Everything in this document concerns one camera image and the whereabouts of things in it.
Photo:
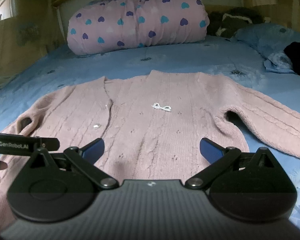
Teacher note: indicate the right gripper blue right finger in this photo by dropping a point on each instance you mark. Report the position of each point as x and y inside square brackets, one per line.
[219, 158]

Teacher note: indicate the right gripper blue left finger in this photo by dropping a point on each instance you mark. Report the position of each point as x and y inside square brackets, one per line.
[83, 160]

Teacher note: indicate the pink knit cardigan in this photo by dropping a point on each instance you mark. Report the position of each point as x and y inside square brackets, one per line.
[152, 124]

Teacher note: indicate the blue dandelion bed sheet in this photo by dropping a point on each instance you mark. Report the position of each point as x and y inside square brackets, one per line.
[214, 55]

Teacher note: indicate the wooden bedside cabinet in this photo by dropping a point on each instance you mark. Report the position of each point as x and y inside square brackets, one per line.
[29, 29]

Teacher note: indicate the blue dandelion pillow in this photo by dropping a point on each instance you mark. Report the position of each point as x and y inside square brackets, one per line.
[269, 40]

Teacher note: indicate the pink heart-patterned rolled quilt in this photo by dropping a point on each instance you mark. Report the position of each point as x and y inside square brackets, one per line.
[108, 25]

